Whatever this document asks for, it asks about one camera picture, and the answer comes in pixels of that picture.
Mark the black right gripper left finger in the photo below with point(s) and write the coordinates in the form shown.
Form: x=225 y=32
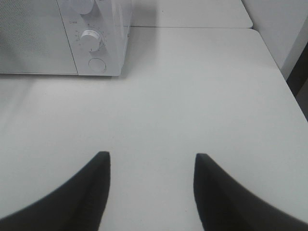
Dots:
x=77 y=205

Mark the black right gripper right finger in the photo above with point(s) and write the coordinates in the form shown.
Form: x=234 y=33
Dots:
x=225 y=205

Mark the round white door button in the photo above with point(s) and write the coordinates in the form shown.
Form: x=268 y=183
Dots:
x=97 y=65

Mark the white timer knob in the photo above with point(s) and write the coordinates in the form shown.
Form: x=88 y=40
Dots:
x=90 y=40

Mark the white microwave door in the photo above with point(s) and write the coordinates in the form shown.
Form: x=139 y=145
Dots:
x=33 y=39

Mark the white microwave oven body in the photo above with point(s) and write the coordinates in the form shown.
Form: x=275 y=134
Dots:
x=112 y=20

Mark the upper white power knob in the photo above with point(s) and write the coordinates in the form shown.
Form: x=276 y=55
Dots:
x=82 y=6

